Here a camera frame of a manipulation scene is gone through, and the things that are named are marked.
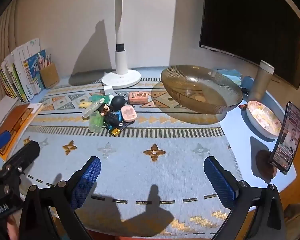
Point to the white desk lamp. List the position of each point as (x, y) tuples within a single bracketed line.
[(121, 63)]

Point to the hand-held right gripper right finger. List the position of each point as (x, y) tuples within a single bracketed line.
[(218, 181)]

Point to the white charger plug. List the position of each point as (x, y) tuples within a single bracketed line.
[(108, 90)]

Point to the small toy figure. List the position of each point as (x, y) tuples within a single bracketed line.
[(106, 109)]

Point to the green plastic wrapper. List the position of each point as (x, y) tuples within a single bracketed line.
[(97, 98)]

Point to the pink oval case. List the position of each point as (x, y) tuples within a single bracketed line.
[(128, 113)]

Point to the orange notebook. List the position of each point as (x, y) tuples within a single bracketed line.
[(15, 123)]

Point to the blue cloth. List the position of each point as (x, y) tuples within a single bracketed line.
[(231, 73)]

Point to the blue patterned table mat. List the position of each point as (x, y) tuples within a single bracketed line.
[(145, 165)]

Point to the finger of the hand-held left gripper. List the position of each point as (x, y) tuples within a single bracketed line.
[(0, 140), (23, 155)]

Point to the grey thermos bottle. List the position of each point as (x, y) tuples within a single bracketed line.
[(260, 81)]

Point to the round wooden phone stand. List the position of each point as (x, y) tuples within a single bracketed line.
[(263, 163)]

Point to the blue pouch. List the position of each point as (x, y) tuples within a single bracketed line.
[(247, 83)]

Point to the person's left hand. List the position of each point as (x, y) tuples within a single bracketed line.
[(13, 228)]

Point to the amber glass bowl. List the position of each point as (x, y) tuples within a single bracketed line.
[(215, 83)]

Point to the brown pen holder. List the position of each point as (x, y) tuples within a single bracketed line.
[(49, 76)]

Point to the black round toy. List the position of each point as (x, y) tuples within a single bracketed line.
[(118, 102)]

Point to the clear plastic tube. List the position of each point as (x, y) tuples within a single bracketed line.
[(92, 109)]

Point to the black monitor screen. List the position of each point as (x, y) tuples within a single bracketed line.
[(252, 25)]

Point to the smartphone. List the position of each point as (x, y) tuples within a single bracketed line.
[(288, 135)]

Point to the small red wrapper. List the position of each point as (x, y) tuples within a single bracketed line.
[(243, 106)]

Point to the small floral dish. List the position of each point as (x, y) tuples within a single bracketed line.
[(262, 118)]

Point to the bundle of pencils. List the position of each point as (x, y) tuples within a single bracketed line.
[(46, 61)]

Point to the green translucent cup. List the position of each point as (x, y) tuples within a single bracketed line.
[(96, 123)]

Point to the row of books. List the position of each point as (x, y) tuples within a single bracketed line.
[(22, 75)]

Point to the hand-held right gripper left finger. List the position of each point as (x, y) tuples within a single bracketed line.
[(88, 176)]

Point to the pink rectangular box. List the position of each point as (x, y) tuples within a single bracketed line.
[(138, 98)]

